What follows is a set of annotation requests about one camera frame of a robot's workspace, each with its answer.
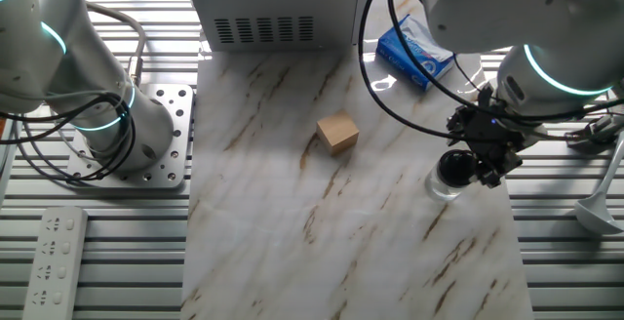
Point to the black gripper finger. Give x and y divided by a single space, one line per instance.
459 130
495 171

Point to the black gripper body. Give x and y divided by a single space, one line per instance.
490 132

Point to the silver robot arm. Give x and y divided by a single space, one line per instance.
487 8

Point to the metal clamp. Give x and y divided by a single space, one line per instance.
577 138

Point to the blue tissue pack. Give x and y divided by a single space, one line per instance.
385 52

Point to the wooden block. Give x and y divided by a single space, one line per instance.
336 132

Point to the white power strip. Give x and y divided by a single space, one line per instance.
53 261

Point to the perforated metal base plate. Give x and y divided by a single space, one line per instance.
178 130

